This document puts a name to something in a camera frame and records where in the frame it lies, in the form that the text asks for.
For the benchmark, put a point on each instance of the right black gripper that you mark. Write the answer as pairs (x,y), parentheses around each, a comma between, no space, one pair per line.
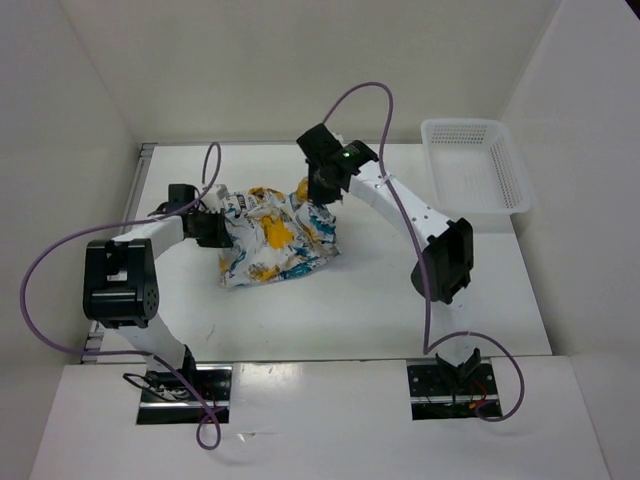
(317,195)

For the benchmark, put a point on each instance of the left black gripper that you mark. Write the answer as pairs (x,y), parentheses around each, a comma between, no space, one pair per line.
(220,238)

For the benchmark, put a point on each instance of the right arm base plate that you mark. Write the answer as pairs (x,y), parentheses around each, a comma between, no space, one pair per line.
(432,398)

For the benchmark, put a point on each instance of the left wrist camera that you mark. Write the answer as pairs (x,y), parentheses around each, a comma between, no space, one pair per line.
(214,199)

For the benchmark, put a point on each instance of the white perforated plastic basket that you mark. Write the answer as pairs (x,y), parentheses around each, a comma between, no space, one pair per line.
(475,166)

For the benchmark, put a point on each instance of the colourful printed shorts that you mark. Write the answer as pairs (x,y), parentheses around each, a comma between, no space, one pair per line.
(275,236)

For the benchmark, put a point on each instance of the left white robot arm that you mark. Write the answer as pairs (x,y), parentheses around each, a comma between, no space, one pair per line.
(121,289)

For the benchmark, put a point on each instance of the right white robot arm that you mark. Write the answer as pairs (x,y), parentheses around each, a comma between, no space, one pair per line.
(444,247)

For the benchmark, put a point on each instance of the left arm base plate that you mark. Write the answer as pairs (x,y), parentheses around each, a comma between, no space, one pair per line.
(164,400)

